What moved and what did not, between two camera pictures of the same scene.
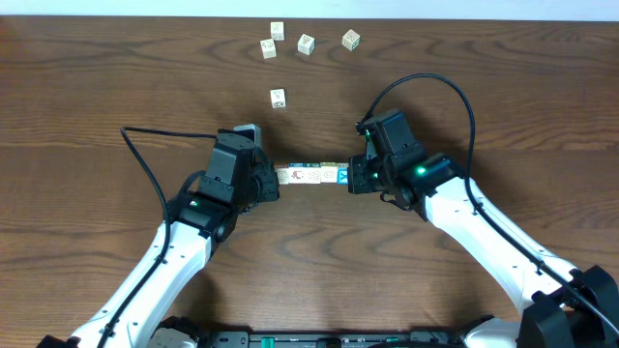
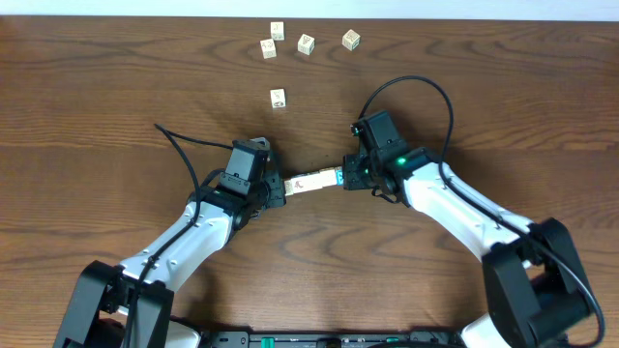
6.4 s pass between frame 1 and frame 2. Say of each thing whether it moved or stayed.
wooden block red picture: moved
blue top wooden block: moved
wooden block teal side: moved
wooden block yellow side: stayed
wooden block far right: stayed
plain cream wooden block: moved
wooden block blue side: moved
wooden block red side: stayed
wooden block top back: stayed
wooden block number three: stayed
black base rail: stayed
